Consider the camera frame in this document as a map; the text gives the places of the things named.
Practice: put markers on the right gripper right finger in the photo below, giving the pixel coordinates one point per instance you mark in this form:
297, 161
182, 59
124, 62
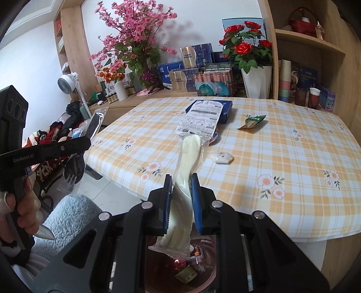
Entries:
253, 253

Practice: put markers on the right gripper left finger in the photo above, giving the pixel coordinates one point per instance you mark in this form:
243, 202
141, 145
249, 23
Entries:
109, 255

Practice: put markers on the cream plastic glove wrapper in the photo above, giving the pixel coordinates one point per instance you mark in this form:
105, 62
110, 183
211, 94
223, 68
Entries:
176, 242

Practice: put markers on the small white floral wrapper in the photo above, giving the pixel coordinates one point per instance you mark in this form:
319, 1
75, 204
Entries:
221, 157

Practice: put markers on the green gold tea sachet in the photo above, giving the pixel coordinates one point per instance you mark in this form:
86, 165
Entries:
252, 121

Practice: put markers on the blue white snack package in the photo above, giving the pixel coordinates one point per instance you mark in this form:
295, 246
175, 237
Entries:
202, 118

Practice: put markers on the brown trash bin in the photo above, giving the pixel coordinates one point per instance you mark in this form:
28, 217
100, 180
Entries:
165, 274

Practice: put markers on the person's left hand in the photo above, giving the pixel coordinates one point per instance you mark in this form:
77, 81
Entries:
28, 208

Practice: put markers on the white desk fan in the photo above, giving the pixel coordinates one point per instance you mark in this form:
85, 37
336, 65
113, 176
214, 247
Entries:
69, 83

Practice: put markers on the yellow plaid tablecloth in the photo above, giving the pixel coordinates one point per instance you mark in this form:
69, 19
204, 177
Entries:
298, 165

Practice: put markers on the pink blossom arrangement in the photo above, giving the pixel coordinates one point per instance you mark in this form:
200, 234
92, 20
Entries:
132, 46

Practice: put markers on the dark brown cup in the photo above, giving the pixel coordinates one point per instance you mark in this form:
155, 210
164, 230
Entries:
300, 97

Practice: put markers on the blue purple small box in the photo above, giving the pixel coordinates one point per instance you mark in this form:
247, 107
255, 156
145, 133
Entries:
327, 99

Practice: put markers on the white flower vase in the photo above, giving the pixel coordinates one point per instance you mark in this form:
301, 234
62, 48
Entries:
257, 82

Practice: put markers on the red paper cup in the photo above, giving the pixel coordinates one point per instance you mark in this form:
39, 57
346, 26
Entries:
313, 98

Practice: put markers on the teal copper gift box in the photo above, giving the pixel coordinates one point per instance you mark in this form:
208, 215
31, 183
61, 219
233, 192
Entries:
214, 80

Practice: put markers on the lower blue gold box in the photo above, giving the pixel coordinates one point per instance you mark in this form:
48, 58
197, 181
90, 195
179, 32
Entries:
182, 80

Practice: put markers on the stack of pastel cups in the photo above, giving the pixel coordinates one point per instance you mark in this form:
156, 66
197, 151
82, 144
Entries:
284, 80

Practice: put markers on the blue gold tissue box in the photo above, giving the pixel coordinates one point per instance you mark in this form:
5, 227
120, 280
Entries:
197, 55

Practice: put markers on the red rose bouquet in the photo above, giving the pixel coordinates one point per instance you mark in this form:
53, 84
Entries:
246, 47

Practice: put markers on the wooden shelf unit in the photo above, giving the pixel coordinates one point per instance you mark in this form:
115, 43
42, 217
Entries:
336, 59

